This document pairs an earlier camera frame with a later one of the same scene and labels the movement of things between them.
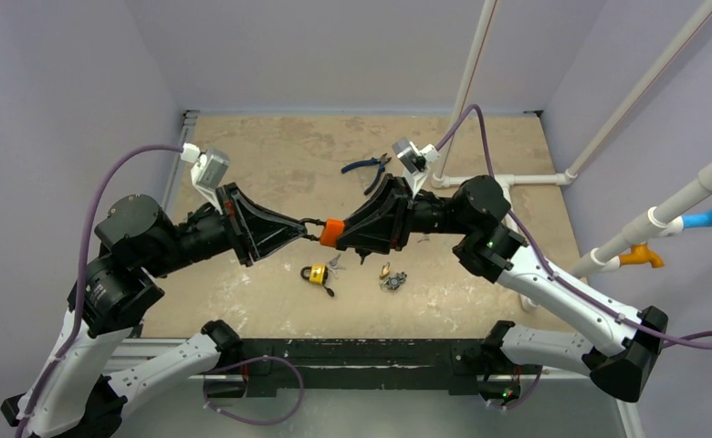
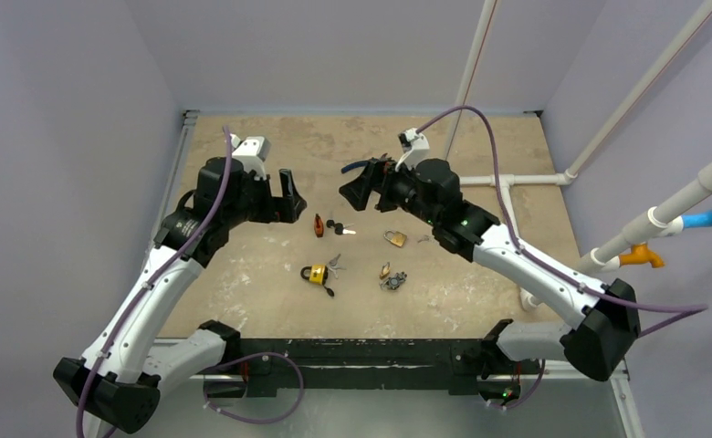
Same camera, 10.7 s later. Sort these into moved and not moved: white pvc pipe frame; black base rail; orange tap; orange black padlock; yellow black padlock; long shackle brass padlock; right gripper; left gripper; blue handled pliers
Moved: left gripper; right gripper; orange black padlock
Not moved: black base rail; blue handled pliers; long shackle brass padlock; white pvc pipe frame; orange tap; yellow black padlock
